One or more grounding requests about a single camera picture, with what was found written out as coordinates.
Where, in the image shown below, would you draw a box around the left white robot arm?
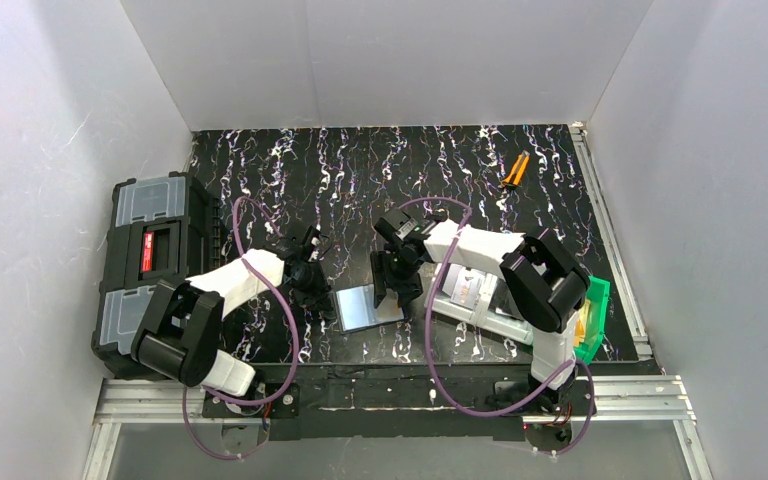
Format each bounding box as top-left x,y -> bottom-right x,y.
130,223 -> 335,399

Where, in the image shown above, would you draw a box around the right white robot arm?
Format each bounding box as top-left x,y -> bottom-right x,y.
370,208 -> 591,392

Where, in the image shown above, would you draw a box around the white cards in left bin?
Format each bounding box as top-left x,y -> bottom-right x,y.
442,265 -> 482,296

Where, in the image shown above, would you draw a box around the gold cards in green bin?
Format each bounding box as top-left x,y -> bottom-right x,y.
574,300 -> 591,347

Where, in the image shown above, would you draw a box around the grey bin left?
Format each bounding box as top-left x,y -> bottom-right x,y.
424,264 -> 499,327

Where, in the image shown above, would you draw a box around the grey bin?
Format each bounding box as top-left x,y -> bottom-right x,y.
424,264 -> 499,327
478,282 -> 534,346

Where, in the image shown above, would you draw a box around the grey bin middle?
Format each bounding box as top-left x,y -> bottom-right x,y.
478,282 -> 534,346

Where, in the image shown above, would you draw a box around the orange black utility knife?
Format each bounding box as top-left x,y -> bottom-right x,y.
501,151 -> 531,189

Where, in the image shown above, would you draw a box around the black tool box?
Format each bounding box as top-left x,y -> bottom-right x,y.
90,172 -> 228,380

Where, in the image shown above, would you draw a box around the green bin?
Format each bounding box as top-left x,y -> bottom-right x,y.
574,276 -> 611,364

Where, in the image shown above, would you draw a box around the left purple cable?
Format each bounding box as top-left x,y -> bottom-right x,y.
181,195 -> 300,462

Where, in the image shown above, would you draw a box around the purple cable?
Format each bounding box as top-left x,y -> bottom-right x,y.
181,195 -> 300,462
397,196 -> 596,457

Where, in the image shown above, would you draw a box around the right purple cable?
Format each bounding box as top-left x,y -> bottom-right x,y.
397,196 -> 596,457

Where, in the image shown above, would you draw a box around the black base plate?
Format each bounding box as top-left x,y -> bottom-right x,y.
201,362 -> 597,442

